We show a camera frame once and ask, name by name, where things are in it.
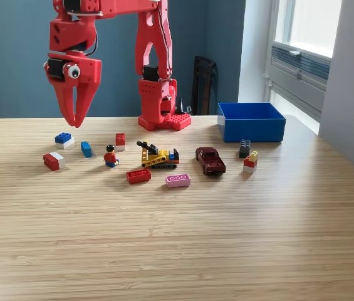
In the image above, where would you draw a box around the black chair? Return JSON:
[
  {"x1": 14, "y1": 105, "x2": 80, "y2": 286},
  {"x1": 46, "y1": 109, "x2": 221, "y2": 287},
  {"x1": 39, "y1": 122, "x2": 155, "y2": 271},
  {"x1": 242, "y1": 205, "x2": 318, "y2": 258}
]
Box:
[{"x1": 190, "y1": 55, "x2": 219, "y2": 116}]

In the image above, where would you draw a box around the flat pink brick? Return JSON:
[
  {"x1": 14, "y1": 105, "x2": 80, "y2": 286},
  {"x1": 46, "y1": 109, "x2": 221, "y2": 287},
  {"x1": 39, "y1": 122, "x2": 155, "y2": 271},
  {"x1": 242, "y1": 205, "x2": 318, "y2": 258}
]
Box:
[{"x1": 165, "y1": 172, "x2": 192, "y2": 189}]

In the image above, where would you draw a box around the black brick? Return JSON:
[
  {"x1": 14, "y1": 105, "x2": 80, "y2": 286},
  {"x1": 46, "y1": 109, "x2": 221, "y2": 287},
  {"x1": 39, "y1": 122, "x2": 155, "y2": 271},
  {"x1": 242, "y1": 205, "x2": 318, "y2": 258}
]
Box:
[{"x1": 239, "y1": 139, "x2": 252, "y2": 159}]

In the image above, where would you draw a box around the grey window vent panel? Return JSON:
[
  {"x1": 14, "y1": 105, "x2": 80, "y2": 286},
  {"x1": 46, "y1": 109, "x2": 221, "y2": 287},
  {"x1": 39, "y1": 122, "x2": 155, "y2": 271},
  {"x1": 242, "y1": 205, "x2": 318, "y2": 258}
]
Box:
[{"x1": 264, "y1": 43, "x2": 333, "y2": 122}]

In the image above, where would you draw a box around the yellow toy digger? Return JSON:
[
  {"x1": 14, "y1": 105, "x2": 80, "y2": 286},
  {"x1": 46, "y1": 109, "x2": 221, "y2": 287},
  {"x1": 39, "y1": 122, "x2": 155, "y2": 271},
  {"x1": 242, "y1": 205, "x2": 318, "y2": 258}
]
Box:
[{"x1": 136, "y1": 139, "x2": 180, "y2": 170}]

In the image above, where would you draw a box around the blue plastic bin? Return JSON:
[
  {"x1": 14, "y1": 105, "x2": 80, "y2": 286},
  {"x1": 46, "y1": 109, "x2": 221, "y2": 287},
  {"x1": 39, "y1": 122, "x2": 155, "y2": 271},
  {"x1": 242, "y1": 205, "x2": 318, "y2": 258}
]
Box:
[{"x1": 217, "y1": 102, "x2": 287, "y2": 144}]

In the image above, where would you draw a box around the tall red and white brick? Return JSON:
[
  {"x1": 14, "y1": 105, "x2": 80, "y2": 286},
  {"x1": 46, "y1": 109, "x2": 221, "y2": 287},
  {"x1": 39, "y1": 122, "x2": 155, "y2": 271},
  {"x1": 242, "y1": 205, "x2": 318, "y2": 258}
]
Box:
[{"x1": 115, "y1": 133, "x2": 127, "y2": 152}]

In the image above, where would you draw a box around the toy figure red shirt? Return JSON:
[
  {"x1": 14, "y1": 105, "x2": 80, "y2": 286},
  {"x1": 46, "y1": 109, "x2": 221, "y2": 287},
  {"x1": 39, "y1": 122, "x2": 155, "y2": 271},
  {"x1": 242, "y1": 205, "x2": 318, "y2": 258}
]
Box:
[{"x1": 103, "y1": 144, "x2": 120, "y2": 169}]

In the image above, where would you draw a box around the red and white brick block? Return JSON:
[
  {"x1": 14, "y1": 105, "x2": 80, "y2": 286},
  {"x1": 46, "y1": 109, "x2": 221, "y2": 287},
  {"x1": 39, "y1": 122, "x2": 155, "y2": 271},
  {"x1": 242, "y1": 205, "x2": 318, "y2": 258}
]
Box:
[{"x1": 42, "y1": 151, "x2": 66, "y2": 172}]

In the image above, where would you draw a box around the dark red toy car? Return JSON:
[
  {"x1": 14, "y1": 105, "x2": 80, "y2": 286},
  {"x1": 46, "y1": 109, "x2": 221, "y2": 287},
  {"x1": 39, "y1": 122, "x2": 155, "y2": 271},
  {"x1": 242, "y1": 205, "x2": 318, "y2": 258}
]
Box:
[{"x1": 195, "y1": 146, "x2": 227, "y2": 177}]

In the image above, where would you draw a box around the flat red brick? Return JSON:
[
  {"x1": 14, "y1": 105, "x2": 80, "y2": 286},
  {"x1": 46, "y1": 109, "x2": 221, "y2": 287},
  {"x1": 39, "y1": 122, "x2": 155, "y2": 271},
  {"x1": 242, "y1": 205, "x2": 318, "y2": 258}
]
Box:
[{"x1": 125, "y1": 169, "x2": 152, "y2": 184}]

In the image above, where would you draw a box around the small blue brick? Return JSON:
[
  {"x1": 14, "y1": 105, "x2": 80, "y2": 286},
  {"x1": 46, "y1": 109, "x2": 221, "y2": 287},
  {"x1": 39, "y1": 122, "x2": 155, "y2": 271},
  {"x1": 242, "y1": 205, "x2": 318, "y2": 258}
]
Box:
[{"x1": 80, "y1": 141, "x2": 93, "y2": 158}]

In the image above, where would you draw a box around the red white yellow brick stack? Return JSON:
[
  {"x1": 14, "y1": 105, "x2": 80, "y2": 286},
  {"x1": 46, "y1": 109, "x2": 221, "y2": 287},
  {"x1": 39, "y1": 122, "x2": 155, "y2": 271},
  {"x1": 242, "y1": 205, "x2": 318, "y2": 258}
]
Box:
[{"x1": 242, "y1": 150, "x2": 259, "y2": 174}]

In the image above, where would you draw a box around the blue and white brick stack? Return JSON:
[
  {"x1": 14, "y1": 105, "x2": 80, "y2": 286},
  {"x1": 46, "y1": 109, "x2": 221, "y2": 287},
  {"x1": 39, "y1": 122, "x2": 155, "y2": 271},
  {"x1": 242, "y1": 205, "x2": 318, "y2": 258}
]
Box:
[{"x1": 54, "y1": 132, "x2": 75, "y2": 150}]

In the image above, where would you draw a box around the white window frame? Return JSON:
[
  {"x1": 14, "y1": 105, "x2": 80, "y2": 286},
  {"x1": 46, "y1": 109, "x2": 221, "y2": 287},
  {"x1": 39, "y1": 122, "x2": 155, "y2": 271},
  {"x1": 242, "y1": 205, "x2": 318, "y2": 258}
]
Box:
[{"x1": 270, "y1": 0, "x2": 343, "y2": 59}]

